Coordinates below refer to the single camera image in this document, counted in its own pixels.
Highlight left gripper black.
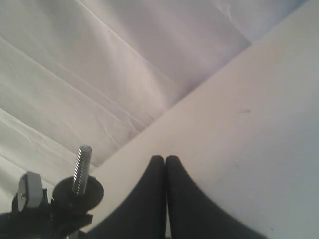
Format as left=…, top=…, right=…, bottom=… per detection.
left=0, top=189, right=93, bottom=239

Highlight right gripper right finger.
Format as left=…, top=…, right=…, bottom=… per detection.
left=165, top=155, right=266, bottom=239

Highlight chrome dumbbell bar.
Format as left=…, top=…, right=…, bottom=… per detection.
left=72, top=145, right=93, bottom=196

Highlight white backdrop curtain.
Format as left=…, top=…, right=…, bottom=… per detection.
left=0, top=0, right=302, bottom=197

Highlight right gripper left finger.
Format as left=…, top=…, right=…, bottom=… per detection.
left=86, top=155, right=166, bottom=239

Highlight black weight plate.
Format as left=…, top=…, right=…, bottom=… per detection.
left=52, top=176, right=104, bottom=214

